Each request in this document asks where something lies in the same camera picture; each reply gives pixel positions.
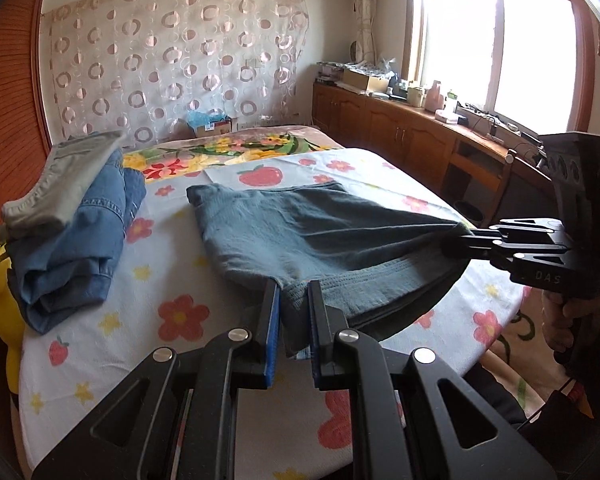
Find beige patterned window curtain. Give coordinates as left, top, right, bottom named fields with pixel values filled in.
left=352, top=0, right=378, bottom=63

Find person's right hand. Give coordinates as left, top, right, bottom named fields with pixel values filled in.
left=540, top=285, right=600, bottom=361

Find dark wooden chair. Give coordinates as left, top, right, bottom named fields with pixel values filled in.
left=445, top=137, right=518, bottom=231

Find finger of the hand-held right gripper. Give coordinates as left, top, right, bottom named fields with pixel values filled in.
left=472, top=217, right=570, bottom=243
left=440, top=235, right=571, bottom=261

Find open cardboard box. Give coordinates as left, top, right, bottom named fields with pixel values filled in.
left=342, top=67, right=391, bottom=93

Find wooden framed window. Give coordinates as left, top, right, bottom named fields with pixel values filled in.
left=402, top=0, right=596, bottom=136

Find cardboard box with blue bags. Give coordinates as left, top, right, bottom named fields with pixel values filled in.
left=187, top=110, right=238, bottom=137

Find black power strip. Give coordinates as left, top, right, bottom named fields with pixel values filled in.
left=457, top=102, right=521, bottom=136

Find folded blue denim jeans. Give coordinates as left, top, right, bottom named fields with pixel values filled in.
left=5, top=150, right=147, bottom=336

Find floral bed blanket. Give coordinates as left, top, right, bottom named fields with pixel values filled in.
left=122, top=125, right=556, bottom=411

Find pile of packets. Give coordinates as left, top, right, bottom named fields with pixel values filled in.
left=315, top=60, right=396, bottom=86

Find wooden slatted wardrobe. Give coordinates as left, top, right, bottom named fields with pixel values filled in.
left=0, top=0, right=56, bottom=261

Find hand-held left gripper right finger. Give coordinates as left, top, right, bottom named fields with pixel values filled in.
left=307, top=280, right=558, bottom=480

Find yellow plush toy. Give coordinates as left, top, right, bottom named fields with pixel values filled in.
left=0, top=240, right=26, bottom=396

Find sheer circle-patterned curtain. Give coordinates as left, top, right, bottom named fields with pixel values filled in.
left=42, top=0, right=311, bottom=143

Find teal pants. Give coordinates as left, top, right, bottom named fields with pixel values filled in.
left=186, top=182, right=473, bottom=358

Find folded grey pants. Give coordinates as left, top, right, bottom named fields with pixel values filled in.
left=0, top=131, right=127, bottom=238

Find long wooden cabinet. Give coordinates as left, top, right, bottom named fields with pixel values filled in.
left=312, top=82, right=556, bottom=231

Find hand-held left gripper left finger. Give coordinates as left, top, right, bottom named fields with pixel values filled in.
left=30, top=277, right=281, bottom=480

